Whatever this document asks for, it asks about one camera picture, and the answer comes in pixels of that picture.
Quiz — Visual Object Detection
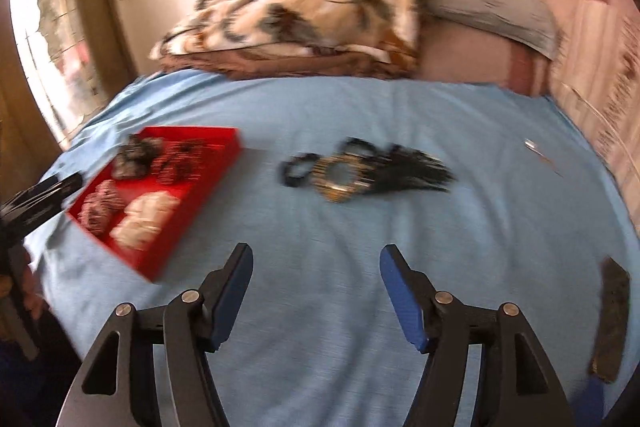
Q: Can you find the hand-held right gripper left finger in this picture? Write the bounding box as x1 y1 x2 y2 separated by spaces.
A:
55 243 254 427

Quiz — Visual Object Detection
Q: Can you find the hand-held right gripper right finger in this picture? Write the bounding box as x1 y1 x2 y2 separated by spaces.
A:
379 244 576 427

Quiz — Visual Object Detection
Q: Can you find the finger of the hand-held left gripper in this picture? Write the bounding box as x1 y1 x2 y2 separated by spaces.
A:
27 172 85 204
0 189 67 234

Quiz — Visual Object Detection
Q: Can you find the leopard print scrunchie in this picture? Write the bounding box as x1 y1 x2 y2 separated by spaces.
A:
312 152 373 205

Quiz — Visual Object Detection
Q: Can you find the black hair tie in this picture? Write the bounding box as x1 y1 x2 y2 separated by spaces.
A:
279 153 321 188
342 137 383 160

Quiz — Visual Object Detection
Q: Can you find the red box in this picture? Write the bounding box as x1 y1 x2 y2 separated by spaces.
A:
65 125 245 282

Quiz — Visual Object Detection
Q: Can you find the red plaid scrunchie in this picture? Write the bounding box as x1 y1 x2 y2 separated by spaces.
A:
79 179 126 235

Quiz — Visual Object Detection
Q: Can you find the black dotted scrunchie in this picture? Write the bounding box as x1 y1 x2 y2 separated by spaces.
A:
111 134 163 180

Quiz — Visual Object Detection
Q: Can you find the white scrunchie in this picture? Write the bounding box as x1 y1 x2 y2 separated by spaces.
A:
109 192 181 253

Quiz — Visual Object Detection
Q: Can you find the blue bed sheet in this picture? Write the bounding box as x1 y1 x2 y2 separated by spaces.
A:
22 69 640 427

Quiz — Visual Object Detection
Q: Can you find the red polka-dot scrunchie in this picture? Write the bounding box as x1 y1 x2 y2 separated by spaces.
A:
157 139 208 185

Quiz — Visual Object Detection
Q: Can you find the small metal pin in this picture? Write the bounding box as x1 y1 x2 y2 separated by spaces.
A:
524 139 563 178

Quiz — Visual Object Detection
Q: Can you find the dark rectangular object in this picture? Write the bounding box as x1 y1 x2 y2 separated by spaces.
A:
589 257 632 383

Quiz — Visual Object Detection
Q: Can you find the brown quilted blanket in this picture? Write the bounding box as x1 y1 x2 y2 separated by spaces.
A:
160 49 421 80

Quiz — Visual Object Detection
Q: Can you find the pink bed sheet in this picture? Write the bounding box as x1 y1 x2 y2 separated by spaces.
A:
420 27 551 95

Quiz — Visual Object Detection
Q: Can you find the striped patterned cloth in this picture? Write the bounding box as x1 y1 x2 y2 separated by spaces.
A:
545 0 640 202

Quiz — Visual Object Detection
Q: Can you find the leaf print blanket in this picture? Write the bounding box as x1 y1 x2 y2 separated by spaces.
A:
150 0 436 75

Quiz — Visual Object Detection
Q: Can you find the grey pillow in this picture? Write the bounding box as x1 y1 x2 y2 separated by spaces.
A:
425 0 561 60

